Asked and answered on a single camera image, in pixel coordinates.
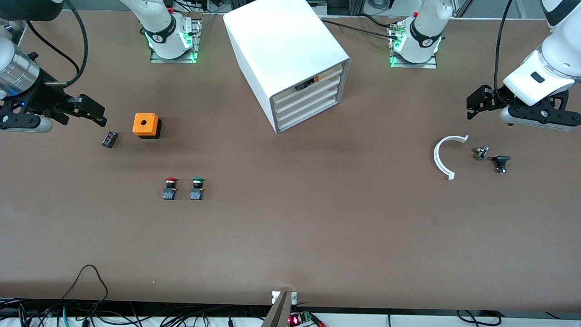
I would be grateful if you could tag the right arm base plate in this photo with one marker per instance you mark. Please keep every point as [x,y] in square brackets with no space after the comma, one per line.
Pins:
[196,36]

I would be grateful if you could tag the circuit board with red light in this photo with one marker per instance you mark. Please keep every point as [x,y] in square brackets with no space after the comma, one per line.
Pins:
[295,320]

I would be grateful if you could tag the black button part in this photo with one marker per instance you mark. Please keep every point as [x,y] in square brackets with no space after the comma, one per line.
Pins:
[501,160]

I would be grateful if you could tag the small silver black part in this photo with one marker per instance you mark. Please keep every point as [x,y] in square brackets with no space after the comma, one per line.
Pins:
[481,153]

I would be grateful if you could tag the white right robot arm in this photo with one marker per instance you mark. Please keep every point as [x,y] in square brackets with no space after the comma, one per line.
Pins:
[156,20]

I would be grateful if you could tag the small black terminal block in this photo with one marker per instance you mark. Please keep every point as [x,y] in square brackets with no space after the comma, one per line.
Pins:
[110,139]

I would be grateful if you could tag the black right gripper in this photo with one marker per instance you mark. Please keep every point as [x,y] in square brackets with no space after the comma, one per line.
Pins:
[44,96]

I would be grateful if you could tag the grey camera mount beam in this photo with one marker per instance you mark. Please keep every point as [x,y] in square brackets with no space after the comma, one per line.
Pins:
[278,315]

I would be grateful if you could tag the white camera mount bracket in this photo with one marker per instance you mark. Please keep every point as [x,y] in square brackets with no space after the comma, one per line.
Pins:
[294,297]

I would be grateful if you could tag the white curved plastic arc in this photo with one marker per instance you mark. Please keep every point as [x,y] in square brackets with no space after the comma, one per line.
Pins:
[435,156]

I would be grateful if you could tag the green push button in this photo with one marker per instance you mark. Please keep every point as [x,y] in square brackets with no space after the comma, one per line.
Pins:
[196,194]

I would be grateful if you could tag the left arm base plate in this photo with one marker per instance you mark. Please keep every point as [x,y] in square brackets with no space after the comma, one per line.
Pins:
[429,65]

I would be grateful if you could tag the orange button box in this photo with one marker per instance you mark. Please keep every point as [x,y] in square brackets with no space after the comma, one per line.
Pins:
[145,123]

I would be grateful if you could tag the red push button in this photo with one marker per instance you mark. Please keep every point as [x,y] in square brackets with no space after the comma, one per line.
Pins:
[170,193]

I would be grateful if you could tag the small black orange module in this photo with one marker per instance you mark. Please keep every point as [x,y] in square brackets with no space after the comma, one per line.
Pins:
[306,84]

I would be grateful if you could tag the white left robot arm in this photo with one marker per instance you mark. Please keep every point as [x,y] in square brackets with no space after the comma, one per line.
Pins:
[426,27]

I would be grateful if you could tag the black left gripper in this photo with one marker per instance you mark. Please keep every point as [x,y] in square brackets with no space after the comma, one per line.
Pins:
[491,97]

